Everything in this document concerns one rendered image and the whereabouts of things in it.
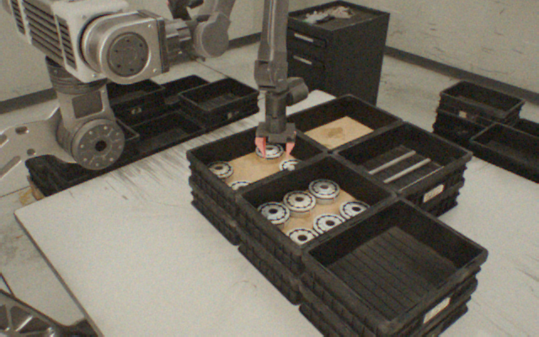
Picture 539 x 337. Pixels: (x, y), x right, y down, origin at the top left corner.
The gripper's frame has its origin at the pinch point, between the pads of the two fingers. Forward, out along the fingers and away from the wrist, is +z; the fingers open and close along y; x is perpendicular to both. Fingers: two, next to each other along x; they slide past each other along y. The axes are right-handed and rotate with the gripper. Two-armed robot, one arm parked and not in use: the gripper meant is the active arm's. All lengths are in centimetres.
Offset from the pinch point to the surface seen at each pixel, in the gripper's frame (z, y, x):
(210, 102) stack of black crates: 61, 57, -143
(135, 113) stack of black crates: 58, 96, -121
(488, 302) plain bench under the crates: 38, -63, 14
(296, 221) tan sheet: 23.4, -6.2, 1.2
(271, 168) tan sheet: 24.1, 4.6, -26.9
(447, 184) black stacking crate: 24, -56, -24
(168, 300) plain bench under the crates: 35, 28, 26
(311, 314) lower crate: 32.3, -12.5, 27.9
